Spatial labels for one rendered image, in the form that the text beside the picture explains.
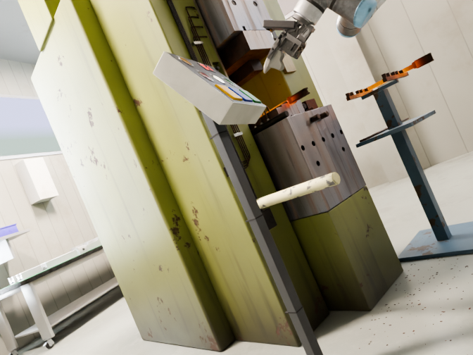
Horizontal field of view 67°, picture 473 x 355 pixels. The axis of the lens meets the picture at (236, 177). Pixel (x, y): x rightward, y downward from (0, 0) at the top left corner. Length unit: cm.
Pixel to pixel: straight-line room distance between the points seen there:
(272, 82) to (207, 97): 105
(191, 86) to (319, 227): 89
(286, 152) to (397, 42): 337
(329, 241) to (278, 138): 52
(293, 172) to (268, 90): 66
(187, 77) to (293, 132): 63
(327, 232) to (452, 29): 362
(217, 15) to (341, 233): 113
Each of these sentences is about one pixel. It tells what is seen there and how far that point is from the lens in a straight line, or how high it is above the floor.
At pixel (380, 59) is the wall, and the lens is 480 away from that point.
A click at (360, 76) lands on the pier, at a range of 463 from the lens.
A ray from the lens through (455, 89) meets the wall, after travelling 483.
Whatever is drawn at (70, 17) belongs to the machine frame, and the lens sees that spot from 219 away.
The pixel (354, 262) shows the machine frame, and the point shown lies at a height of 22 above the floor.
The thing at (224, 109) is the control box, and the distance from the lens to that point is 107.
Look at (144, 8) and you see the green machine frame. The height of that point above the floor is 159.
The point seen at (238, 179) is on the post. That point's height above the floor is 75.
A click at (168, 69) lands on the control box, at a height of 114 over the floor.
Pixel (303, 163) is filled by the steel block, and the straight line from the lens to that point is 160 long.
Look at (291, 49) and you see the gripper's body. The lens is 130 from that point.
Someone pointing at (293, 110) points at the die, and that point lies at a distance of 175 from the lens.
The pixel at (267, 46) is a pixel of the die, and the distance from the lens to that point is 183.
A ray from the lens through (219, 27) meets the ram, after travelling 180.
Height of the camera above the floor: 74
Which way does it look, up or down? 1 degrees up
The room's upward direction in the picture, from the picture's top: 23 degrees counter-clockwise
